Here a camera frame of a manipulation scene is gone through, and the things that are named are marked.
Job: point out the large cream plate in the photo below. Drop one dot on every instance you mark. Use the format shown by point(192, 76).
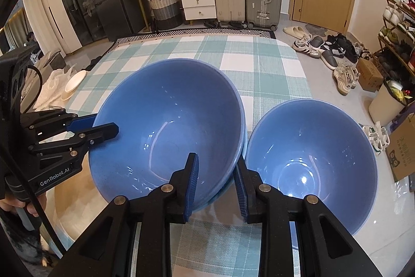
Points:
point(71, 199)

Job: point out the plain brown cardboard box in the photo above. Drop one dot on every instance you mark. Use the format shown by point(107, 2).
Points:
point(369, 75)

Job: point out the scattered shoes group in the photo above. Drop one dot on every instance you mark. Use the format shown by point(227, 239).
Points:
point(324, 50)

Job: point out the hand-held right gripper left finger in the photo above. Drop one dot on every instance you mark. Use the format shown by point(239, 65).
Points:
point(192, 186)

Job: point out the grey fabric box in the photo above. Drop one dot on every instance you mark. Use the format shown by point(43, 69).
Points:
point(52, 61)

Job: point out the white green sneaker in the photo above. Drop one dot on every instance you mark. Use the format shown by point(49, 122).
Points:
point(376, 137)

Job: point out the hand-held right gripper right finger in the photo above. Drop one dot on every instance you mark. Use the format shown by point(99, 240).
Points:
point(241, 192)

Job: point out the white wardrobe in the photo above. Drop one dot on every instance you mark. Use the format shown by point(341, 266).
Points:
point(55, 20)

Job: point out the white plastic bag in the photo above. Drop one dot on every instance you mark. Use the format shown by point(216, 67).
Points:
point(48, 92)

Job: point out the white trash bin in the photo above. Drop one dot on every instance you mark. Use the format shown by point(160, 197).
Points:
point(384, 105)

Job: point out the metal shoe rack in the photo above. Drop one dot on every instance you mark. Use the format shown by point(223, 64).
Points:
point(395, 50)

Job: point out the small white dish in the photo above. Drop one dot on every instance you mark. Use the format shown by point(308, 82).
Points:
point(76, 80)

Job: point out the teal checked tablecloth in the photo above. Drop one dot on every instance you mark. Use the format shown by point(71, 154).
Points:
point(259, 69)

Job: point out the printed cardboard box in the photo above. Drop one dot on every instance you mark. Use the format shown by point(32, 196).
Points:
point(402, 153)

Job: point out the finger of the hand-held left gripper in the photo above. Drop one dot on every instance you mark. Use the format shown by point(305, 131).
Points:
point(81, 123)
point(103, 131)

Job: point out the woven laundry basket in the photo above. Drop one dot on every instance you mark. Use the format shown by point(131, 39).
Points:
point(165, 11)

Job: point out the person's left hand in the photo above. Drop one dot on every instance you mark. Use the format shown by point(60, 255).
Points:
point(32, 210)

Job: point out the shelved shoes group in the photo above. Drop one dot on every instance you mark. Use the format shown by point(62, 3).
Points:
point(397, 11)

